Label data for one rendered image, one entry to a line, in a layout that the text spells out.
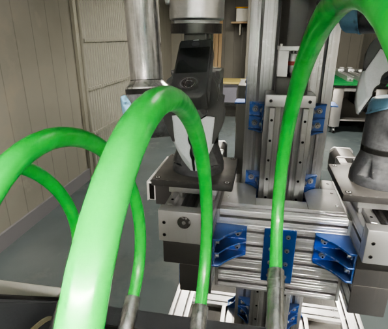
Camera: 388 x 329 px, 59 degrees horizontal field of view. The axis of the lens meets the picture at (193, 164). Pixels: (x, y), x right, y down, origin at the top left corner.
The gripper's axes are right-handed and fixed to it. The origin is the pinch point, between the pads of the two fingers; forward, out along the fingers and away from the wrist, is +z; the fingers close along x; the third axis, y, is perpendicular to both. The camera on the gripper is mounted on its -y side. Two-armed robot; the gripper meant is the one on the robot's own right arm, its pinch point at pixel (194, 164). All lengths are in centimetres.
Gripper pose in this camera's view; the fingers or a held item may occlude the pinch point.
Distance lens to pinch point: 52.3
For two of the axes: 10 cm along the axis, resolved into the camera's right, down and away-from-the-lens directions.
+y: 1.7, -3.5, 9.2
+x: -9.8, -0.6, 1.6
